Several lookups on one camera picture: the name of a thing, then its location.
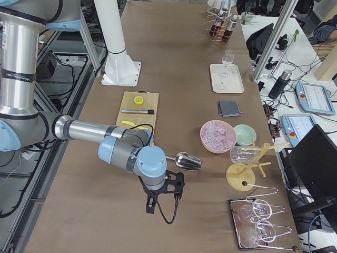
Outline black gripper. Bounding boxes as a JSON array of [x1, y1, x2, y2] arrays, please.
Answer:
[[142, 170, 184, 214]]

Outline tea bottle white cap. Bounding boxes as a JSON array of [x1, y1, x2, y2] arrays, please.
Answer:
[[222, 15, 237, 42]]

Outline copper wire bottle basket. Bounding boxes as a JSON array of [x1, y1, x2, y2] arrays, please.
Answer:
[[205, 0, 235, 42]]

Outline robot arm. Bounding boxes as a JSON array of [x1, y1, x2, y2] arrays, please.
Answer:
[[1, 1, 184, 213]]

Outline tea bottle middle basket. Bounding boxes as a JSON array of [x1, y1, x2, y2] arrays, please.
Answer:
[[209, 9, 224, 37]]

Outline tea bottle basket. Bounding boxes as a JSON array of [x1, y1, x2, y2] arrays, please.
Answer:
[[209, 9, 224, 37], [219, 0, 230, 18]]

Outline tea bottle far basket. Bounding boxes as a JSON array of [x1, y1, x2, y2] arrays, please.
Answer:
[[219, 0, 230, 18]]

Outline steel ice scoop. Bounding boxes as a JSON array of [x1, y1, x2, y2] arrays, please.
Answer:
[[165, 152, 202, 171]]

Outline clear ice cubes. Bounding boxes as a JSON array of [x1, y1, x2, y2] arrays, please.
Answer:
[[201, 122, 236, 151]]

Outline pink bowl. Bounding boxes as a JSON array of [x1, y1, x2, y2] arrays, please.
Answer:
[[200, 120, 236, 154]]

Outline wooden cup rack stand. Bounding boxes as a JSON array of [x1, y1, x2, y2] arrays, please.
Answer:
[[225, 141, 290, 191]]

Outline clear glass cup on rack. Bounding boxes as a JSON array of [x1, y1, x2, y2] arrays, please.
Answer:
[[230, 146, 260, 163]]

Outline steel muddler black tip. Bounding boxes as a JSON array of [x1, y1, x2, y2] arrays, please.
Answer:
[[121, 109, 154, 115]]

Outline yellow plastic knife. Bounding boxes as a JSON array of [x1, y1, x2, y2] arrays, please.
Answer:
[[122, 121, 148, 130]]

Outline bamboo cutting board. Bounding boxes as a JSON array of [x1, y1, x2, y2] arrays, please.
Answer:
[[115, 91, 159, 128]]

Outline green bowl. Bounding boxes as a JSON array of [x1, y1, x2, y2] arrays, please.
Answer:
[[234, 124, 257, 146]]

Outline hanging wine glass near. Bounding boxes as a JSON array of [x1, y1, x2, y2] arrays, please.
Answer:
[[239, 220, 276, 249]]

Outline hanging wine glass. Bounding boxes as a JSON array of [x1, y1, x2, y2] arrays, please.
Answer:
[[239, 220, 276, 249], [237, 199, 272, 223]]

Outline half lemon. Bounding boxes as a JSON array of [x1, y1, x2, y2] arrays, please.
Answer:
[[134, 96, 144, 105]]

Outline hanging wine glass far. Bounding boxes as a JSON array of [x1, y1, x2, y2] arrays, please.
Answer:
[[237, 199, 272, 223]]

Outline black metal glass holder tray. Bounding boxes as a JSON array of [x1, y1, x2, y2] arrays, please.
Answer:
[[229, 198, 269, 250]]

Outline grey folded cloth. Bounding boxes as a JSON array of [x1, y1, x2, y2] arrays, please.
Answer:
[[218, 101, 242, 117]]

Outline cream rabbit tray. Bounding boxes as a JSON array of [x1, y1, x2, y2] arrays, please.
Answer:
[[210, 64, 244, 94]]

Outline blue teach pendant near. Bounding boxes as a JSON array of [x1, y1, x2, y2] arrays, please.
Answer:
[[281, 114, 316, 148]]

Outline blue teach pendant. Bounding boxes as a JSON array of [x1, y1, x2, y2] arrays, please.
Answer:
[[295, 82, 335, 115], [281, 114, 316, 148]]

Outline clear wine glass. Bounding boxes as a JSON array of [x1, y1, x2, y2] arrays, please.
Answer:
[[220, 50, 235, 78]]

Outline black thermos bottle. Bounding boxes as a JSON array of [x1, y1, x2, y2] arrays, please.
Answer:
[[268, 70, 292, 99]]

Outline black monitor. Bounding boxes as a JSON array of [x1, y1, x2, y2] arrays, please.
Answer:
[[288, 124, 336, 200]]

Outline blue teach pendant far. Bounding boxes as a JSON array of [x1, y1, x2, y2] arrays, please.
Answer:
[[295, 82, 335, 115]]

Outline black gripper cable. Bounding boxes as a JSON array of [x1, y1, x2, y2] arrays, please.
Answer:
[[154, 193, 182, 225]]

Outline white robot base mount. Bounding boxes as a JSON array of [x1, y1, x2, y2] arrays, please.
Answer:
[[94, 0, 141, 87]]

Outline aluminium frame post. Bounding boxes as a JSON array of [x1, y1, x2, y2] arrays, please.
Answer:
[[251, 0, 298, 83]]

